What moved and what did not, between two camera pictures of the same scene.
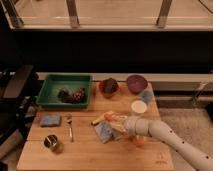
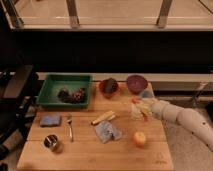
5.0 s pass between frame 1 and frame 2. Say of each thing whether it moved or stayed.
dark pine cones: stayed
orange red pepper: moved
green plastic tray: stayed
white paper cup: stayed
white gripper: moved
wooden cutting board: stayed
